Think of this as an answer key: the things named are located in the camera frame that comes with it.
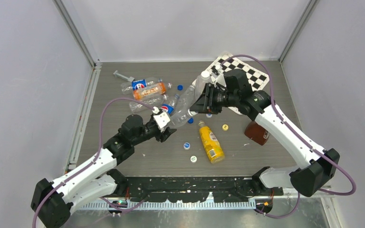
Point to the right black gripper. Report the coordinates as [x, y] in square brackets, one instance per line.
[205, 103]

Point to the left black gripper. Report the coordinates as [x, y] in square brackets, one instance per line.
[162, 136]

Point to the clear ribbed plastic bottle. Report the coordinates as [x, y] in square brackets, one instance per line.
[179, 119]

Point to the clear square labelled bottle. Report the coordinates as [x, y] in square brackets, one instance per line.
[200, 85]

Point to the white bottle cap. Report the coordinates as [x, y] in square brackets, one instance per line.
[205, 74]

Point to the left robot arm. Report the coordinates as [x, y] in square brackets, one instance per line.
[55, 201]

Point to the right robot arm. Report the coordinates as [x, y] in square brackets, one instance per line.
[315, 166]

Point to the clear bottle near mat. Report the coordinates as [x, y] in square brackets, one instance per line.
[185, 101]

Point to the yellow bottle cap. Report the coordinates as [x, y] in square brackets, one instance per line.
[225, 127]

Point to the crushed clear bottle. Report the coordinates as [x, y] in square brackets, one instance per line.
[153, 101]

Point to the yellow juice bottle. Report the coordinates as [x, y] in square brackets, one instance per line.
[210, 143]

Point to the orange drink bottle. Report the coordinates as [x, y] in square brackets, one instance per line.
[151, 91]

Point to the pepsi bottle rear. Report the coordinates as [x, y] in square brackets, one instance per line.
[129, 87]

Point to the white green cap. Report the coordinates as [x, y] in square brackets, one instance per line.
[193, 159]

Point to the black white checkered mat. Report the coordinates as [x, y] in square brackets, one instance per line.
[248, 72]

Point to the grey metal t-bolt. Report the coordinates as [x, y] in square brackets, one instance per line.
[126, 78]

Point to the brown wooden block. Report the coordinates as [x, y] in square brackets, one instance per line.
[257, 133]

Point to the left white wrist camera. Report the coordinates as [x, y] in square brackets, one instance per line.
[161, 118]

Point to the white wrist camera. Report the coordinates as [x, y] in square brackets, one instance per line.
[161, 118]
[218, 75]

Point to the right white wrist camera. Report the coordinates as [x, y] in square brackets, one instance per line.
[218, 75]

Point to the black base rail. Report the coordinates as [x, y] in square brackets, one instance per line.
[192, 189]

